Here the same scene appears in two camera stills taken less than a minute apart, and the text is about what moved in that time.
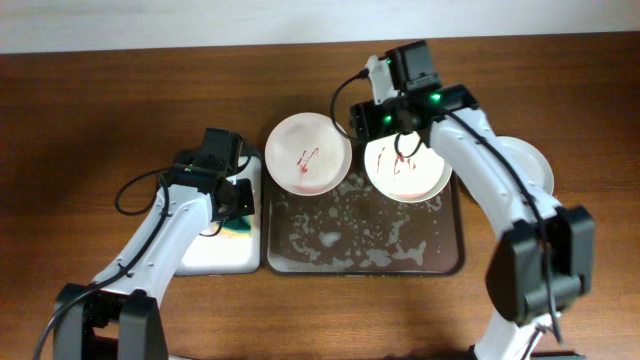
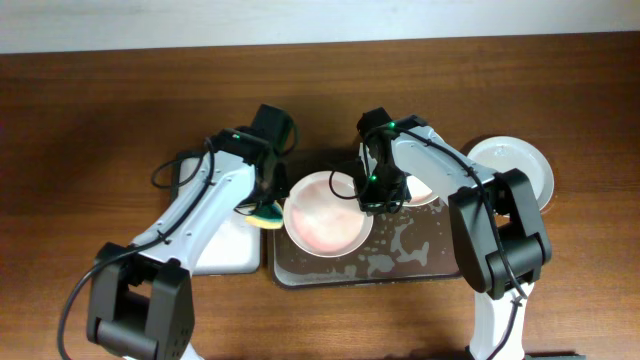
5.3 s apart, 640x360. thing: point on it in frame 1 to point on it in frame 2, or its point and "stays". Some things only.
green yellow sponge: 236,228 to 268,216
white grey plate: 535,166 stays
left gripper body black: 243,203 to 278,190
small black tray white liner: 215,252 stays
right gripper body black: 381,120 to 382,190
